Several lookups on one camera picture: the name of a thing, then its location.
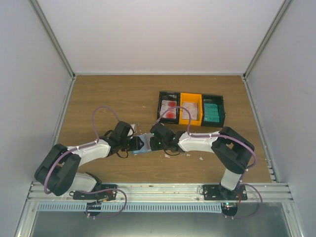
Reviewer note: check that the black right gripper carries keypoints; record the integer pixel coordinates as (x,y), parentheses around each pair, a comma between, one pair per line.
(154,146)

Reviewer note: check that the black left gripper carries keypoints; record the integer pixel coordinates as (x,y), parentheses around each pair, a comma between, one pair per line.
(136,145)

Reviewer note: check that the teal leather card holder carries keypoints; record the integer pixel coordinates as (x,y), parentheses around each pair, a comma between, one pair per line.
(145,139)

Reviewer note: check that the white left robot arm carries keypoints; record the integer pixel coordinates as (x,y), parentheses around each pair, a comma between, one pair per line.
(59,170)

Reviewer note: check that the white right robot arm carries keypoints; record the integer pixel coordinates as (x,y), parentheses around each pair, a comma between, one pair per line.
(235,153)

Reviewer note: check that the red white card stack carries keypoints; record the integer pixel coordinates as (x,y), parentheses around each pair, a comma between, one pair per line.
(168,110)

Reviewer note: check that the black storage bin with cards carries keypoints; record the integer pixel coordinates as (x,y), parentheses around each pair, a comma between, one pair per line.
(172,96)

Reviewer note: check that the pink white card stack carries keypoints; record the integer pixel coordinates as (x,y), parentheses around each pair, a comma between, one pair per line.
(192,111)

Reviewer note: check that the teal card holder stack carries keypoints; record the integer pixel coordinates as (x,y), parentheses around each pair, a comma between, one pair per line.
(211,112)

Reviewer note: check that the yellow storage bin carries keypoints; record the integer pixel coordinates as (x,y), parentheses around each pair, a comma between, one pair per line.
(191,97)

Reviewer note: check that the black storage bin with holders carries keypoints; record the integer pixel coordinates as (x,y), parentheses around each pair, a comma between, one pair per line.
(216,99)

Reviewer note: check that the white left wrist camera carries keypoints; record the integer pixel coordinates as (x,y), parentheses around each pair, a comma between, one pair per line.
(132,130)

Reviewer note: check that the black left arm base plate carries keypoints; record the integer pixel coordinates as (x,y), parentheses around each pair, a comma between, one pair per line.
(94,201)

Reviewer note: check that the aluminium mounting rail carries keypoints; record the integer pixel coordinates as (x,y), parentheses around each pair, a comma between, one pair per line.
(177,192)

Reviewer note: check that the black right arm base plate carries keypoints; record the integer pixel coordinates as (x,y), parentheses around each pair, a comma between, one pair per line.
(214,192)

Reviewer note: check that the grey slotted cable duct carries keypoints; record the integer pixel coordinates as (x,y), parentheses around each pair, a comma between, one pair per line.
(132,207)

